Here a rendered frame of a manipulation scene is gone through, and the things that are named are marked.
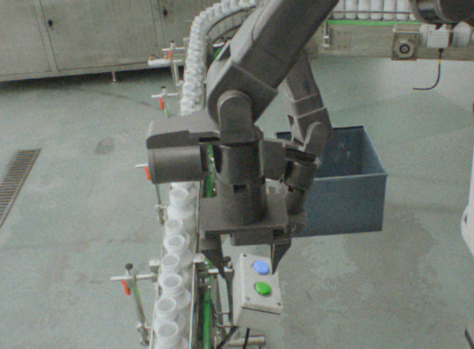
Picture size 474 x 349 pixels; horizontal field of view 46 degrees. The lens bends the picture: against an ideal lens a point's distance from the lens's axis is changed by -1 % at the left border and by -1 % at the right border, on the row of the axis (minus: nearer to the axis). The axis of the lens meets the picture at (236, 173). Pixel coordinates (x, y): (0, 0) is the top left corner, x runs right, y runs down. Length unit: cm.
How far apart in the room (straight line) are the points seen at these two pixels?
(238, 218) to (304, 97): 37
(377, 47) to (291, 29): 233
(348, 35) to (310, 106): 191
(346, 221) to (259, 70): 129
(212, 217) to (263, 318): 47
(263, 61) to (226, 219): 20
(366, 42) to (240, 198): 229
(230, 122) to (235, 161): 6
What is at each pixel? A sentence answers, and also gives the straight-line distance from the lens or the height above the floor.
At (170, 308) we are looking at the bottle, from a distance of 106.
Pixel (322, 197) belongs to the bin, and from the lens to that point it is 173.
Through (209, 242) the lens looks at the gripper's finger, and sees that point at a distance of 67.
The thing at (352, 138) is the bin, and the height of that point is 90.
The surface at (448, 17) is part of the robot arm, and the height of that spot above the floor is 157.
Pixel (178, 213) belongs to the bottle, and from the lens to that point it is 123.
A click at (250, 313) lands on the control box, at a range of 110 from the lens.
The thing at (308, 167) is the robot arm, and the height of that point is 136.
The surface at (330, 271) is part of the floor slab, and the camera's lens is 277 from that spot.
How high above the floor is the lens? 189
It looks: 33 degrees down
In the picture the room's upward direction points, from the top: 5 degrees counter-clockwise
